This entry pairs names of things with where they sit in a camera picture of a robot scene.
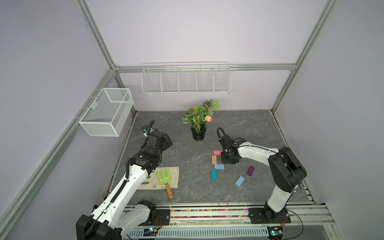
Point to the light blue block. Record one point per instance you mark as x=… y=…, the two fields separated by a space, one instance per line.
x=240 y=181
x=219 y=167

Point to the artificial green plant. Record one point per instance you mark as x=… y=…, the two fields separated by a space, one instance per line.
x=201 y=114

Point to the white mesh wire basket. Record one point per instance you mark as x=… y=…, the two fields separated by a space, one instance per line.
x=108 y=113

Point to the natural wood block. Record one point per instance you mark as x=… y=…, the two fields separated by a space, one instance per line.
x=214 y=160

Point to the purple block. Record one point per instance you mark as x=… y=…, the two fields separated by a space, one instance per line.
x=250 y=170

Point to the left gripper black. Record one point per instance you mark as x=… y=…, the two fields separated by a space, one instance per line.
x=166 y=145

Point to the pink block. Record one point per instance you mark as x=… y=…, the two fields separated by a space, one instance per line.
x=217 y=152

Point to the white slotted cable duct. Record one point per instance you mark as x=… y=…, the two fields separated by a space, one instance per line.
x=200 y=233

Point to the long white wire shelf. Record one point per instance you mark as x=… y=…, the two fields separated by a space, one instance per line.
x=186 y=79

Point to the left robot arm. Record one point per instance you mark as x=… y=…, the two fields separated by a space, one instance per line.
x=107 y=221

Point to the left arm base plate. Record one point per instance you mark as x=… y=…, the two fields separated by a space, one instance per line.
x=162 y=217

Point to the teal block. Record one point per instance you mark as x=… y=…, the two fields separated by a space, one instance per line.
x=214 y=174

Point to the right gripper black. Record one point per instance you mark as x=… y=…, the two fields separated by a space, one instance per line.
x=223 y=161

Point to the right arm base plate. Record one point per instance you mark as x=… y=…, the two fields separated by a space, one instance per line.
x=267 y=216

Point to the black plant vase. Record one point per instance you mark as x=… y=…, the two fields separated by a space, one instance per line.
x=199 y=136

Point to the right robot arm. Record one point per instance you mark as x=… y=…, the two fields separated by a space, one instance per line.
x=286 y=169

